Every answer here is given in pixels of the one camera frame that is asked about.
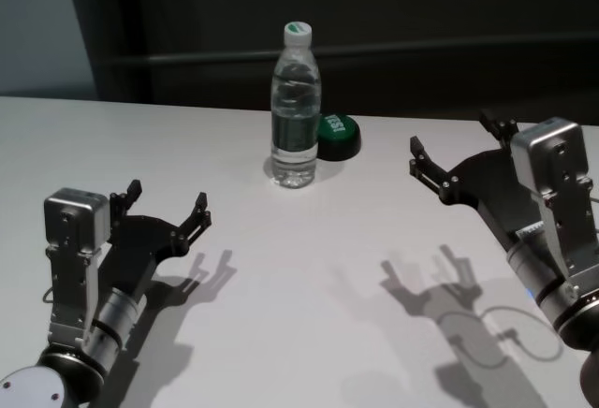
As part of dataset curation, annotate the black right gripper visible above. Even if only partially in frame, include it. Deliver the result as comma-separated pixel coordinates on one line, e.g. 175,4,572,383
408,108,547,253

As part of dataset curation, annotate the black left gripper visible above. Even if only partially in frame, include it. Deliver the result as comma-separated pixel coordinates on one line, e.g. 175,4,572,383
98,179,212,305

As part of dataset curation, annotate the clear water bottle green label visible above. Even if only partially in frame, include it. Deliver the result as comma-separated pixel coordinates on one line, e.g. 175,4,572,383
270,21,325,189

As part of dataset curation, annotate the green black push button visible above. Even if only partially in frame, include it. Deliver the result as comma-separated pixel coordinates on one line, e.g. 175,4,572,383
316,111,363,162

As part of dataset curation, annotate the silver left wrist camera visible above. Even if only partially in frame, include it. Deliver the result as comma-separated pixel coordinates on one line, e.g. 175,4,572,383
43,186,111,348

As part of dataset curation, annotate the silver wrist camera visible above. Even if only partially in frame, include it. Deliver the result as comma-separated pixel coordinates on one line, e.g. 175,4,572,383
43,186,111,348
509,117,599,287

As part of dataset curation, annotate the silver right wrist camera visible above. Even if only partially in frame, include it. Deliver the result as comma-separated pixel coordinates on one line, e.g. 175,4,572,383
509,117,599,287

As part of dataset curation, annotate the grey horizontal rail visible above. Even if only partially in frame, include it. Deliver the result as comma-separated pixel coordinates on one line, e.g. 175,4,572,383
93,49,599,67

